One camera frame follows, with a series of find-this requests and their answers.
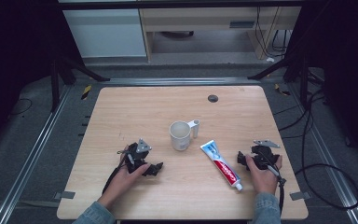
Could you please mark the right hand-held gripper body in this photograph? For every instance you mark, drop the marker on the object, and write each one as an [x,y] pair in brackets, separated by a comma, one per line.
[264,154]

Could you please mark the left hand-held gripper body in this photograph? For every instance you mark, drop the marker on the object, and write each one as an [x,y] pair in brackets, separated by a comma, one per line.
[136,155]

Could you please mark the person's right hand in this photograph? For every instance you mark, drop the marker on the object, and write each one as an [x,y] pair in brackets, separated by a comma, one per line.
[264,180]

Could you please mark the person's left hand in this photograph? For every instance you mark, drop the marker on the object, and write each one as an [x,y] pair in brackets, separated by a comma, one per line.
[121,183]

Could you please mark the white red blue toothpaste tube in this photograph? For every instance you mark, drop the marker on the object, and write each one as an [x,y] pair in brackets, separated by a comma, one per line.
[222,165]

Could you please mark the grey tape piece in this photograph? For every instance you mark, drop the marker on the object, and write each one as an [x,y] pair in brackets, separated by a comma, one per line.
[300,195]
[64,195]

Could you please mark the yellow black tape strip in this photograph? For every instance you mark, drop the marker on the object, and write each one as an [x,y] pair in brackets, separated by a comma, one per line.
[86,92]
[281,90]

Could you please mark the black metal stand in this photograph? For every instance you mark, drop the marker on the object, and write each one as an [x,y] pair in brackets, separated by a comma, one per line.
[304,81]
[55,84]

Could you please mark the dark curtain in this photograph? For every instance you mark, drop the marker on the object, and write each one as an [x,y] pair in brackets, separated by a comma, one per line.
[15,46]
[348,62]

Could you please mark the white cabinet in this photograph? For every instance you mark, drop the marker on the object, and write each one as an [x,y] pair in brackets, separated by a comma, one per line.
[105,34]

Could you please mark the silver floor rail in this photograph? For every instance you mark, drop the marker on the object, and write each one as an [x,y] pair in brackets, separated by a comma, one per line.
[329,161]
[180,81]
[28,161]

